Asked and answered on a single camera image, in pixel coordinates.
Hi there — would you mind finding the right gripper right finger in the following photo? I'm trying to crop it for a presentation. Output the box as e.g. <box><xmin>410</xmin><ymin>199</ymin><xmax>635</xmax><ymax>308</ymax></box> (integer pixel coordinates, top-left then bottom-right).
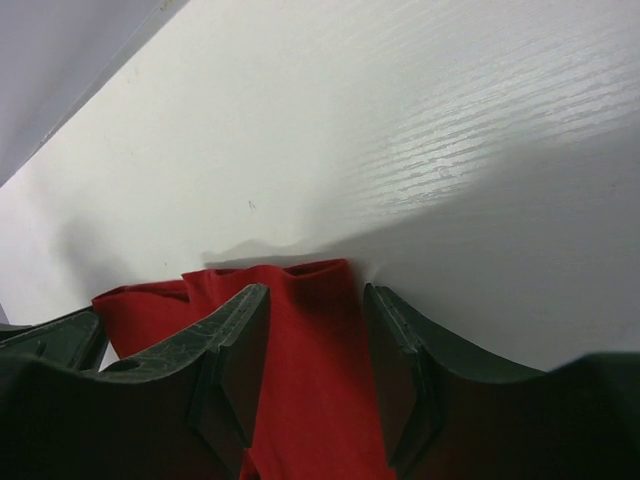
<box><xmin>363</xmin><ymin>284</ymin><xmax>639</xmax><ymax>479</ymax></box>

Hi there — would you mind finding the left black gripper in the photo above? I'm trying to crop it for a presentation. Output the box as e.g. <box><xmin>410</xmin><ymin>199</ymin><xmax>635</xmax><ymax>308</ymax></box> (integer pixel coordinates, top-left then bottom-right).
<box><xmin>1</xmin><ymin>307</ymin><xmax>108</xmax><ymax>370</ymax></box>

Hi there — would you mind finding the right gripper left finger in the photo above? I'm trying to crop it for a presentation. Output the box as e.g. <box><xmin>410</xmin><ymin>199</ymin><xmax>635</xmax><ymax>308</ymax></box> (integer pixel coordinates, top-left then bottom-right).
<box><xmin>1</xmin><ymin>284</ymin><xmax>270</xmax><ymax>479</ymax></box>

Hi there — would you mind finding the dark red t shirt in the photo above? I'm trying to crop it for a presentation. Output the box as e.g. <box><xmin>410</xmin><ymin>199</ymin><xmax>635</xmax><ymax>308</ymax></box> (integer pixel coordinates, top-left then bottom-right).
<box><xmin>92</xmin><ymin>259</ymin><xmax>393</xmax><ymax>479</ymax></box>

